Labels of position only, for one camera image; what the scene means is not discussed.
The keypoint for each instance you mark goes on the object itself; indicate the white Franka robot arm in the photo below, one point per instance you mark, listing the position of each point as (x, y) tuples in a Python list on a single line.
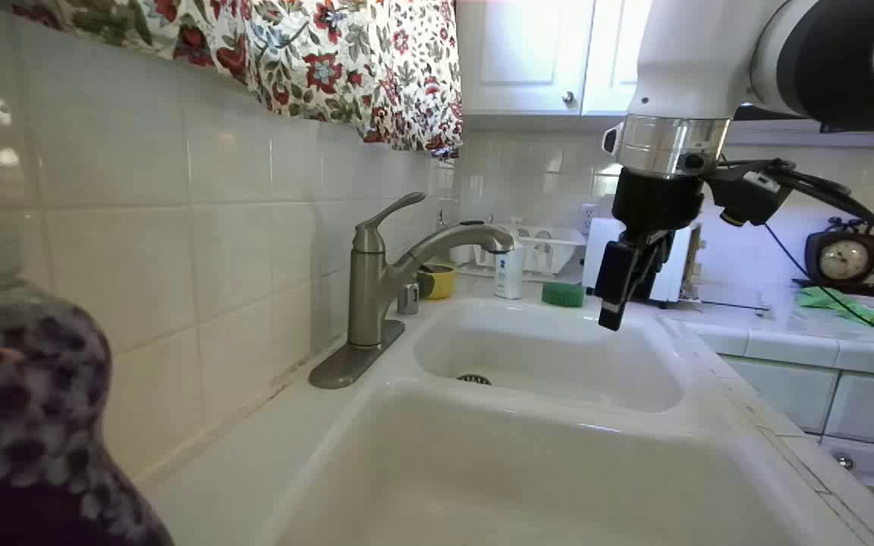
[(689, 50)]

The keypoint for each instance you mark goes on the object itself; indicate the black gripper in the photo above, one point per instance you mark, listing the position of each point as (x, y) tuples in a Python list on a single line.
[(654, 203)]

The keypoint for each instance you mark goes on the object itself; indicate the floral curtain panel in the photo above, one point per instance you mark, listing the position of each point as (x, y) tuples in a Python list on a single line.
[(195, 35), (377, 70)]

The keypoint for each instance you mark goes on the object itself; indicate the white wall cabinet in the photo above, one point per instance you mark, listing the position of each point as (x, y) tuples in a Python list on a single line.
[(537, 50)]

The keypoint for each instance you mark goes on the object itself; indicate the green sponge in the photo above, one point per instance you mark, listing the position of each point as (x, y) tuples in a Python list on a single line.
[(563, 292)]

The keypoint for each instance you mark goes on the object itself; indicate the purple floral bottle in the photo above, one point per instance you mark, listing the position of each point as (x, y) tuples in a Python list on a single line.
[(29, 425)]

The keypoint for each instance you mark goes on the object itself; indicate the brushed metal faucet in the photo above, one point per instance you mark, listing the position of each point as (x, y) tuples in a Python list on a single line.
[(367, 292)]

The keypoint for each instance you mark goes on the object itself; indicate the cabinet door knob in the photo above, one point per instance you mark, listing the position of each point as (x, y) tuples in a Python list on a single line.
[(569, 100)]

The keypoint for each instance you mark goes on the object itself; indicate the chrome sink cap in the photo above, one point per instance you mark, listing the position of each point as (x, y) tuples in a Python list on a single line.
[(408, 299)]

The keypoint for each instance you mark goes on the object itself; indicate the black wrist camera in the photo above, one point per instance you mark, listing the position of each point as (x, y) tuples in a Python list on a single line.
[(750, 192)]

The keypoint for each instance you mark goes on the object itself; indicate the round desk clock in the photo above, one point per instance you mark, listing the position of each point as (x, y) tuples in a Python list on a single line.
[(846, 260)]

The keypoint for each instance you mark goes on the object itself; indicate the metal sink drain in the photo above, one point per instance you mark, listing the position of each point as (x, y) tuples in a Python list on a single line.
[(474, 382)]

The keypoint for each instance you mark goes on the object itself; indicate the yellow cup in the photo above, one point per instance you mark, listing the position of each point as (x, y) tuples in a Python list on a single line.
[(437, 280)]

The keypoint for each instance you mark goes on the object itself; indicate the white double sink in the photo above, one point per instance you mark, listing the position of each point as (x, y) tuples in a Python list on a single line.
[(561, 445)]

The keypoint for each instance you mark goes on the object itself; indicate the green cloth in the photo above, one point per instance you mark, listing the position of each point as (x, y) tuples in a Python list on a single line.
[(836, 306)]

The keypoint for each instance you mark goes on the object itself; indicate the white soap bottle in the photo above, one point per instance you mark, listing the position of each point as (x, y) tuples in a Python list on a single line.
[(509, 267)]

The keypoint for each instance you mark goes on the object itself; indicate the white lower drawers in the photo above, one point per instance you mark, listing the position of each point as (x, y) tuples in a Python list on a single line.
[(842, 405)]

